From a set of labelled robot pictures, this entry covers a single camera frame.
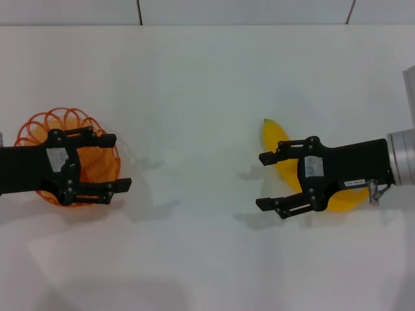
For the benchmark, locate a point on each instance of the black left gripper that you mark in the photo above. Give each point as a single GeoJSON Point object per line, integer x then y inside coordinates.
{"type": "Point", "coordinates": [26, 168]}

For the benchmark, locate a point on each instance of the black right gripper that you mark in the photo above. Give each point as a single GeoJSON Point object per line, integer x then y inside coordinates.
{"type": "Point", "coordinates": [350, 165]}

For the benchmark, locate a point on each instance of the yellow banana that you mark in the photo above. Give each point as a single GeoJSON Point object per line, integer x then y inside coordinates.
{"type": "Point", "coordinates": [275, 136]}

